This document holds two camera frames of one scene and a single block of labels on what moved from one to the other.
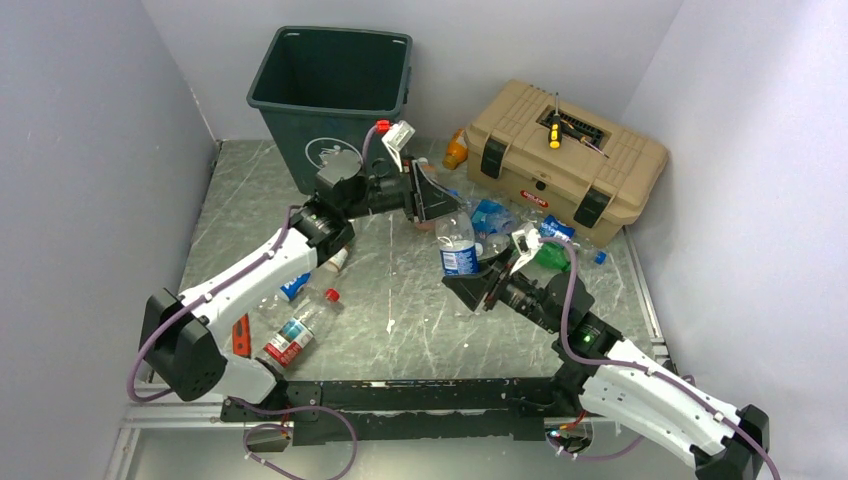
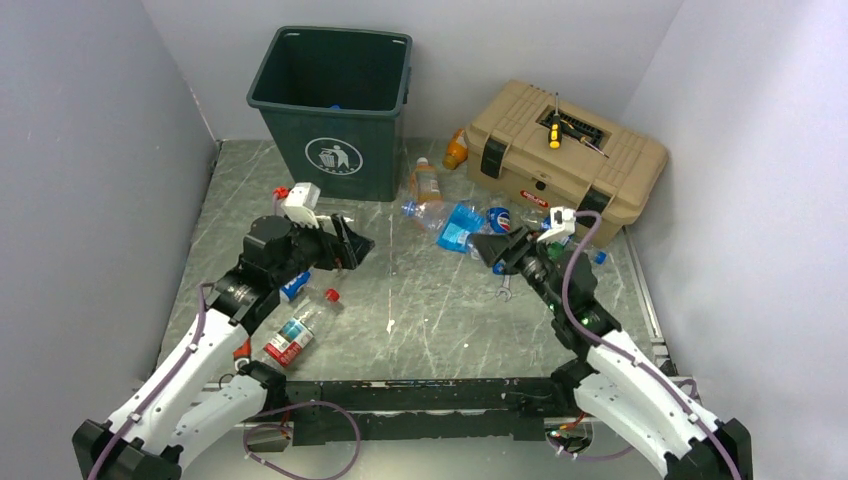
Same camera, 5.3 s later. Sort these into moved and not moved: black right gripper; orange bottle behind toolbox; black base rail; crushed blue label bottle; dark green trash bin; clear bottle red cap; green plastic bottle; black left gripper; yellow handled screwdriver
Moved: black left gripper; black right gripper; crushed blue label bottle
Not moved: clear bottle red cap; dark green trash bin; green plastic bottle; orange bottle behind toolbox; black base rail; yellow handled screwdriver
